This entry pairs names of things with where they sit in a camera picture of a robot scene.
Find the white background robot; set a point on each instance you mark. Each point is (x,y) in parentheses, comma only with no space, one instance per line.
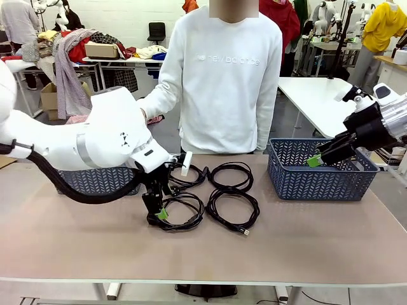
(321,16)
(362,22)

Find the long white clothes table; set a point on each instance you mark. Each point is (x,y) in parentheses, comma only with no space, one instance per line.
(127,59)

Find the pile of mixed clothes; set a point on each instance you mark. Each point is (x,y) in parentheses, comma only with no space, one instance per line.
(51,41)

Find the blue plastic lattice basket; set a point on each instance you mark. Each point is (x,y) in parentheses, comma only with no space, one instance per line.
(318,187)
(95,181)

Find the checked hanging cloth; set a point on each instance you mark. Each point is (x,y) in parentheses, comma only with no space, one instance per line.
(68,76)

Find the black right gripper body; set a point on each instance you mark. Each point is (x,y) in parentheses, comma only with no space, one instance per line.
(369,127)

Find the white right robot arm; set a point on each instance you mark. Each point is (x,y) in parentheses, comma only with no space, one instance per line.
(394,117)

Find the black round base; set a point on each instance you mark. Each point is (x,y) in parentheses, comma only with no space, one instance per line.
(206,289)

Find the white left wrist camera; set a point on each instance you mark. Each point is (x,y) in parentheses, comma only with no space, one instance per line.
(187,165)

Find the black tripod stand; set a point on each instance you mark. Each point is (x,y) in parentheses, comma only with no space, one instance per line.
(341,38)

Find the person in grey shirt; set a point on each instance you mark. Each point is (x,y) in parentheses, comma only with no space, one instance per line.
(19,19)

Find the open cardboard box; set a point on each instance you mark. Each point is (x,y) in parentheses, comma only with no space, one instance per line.
(49,98)

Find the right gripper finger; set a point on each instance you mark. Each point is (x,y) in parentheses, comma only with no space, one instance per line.
(334,157)
(337,142)

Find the person's left forearm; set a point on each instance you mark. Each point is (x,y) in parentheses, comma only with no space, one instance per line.
(267,124)

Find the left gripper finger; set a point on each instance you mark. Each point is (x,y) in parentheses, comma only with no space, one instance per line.
(162,213)
(151,205)

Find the black office chair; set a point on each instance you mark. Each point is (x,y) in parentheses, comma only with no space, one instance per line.
(156,31)

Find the cardboard box with tape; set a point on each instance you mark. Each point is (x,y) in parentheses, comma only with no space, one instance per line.
(101,50)

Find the person's right hand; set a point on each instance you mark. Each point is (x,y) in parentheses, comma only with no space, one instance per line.
(143,116)

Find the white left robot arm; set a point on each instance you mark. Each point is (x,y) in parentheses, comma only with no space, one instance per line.
(105,127)

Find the white table leg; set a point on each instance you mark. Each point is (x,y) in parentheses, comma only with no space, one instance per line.
(287,295)
(106,290)

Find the person's right forearm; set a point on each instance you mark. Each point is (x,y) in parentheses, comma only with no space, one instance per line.
(159,101)

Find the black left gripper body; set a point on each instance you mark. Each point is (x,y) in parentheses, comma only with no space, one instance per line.
(157,179)

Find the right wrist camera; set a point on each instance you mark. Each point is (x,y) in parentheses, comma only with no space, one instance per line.
(354,93)

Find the person in yellow jacket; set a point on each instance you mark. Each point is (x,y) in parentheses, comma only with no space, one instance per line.
(384,25)

